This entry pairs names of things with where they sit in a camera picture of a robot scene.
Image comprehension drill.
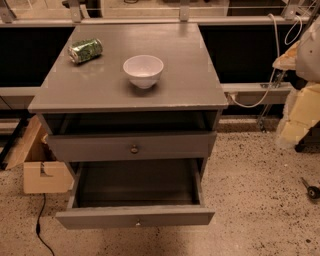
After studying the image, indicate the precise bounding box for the grey drawer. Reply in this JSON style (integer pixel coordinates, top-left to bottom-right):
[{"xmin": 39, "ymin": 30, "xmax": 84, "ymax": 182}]
[
  {"xmin": 56, "ymin": 159, "xmax": 214, "ymax": 229},
  {"xmin": 48, "ymin": 132, "xmax": 217, "ymax": 162}
]

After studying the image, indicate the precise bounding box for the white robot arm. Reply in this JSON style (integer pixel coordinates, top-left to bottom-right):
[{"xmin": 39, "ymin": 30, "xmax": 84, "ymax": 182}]
[{"xmin": 272, "ymin": 17, "xmax": 320, "ymax": 148}]

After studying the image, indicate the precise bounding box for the grey wooden drawer cabinet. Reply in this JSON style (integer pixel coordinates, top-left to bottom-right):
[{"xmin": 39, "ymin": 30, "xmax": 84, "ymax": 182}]
[{"xmin": 27, "ymin": 22, "xmax": 230, "ymax": 210}]

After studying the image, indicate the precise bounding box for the grey top drawer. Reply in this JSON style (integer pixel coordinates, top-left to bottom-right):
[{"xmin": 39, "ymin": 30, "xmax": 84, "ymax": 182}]
[{"xmin": 48, "ymin": 132, "xmax": 217, "ymax": 162}]

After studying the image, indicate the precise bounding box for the black caster wheel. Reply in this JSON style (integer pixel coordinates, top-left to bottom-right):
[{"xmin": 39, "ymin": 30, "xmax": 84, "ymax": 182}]
[{"xmin": 302, "ymin": 178, "xmax": 320, "ymax": 199}]

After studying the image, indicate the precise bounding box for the white bowl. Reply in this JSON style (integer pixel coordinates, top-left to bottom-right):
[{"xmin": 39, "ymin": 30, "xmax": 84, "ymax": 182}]
[{"xmin": 123, "ymin": 55, "xmax": 164, "ymax": 89}]

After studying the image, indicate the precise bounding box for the green soda can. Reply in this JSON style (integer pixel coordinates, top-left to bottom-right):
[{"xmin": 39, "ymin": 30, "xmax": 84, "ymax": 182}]
[{"xmin": 68, "ymin": 38, "xmax": 103, "ymax": 64}]

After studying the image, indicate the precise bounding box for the black cable on floor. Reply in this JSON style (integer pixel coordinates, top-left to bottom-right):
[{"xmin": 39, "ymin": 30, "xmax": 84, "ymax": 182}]
[{"xmin": 35, "ymin": 193, "xmax": 56, "ymax": 256}]

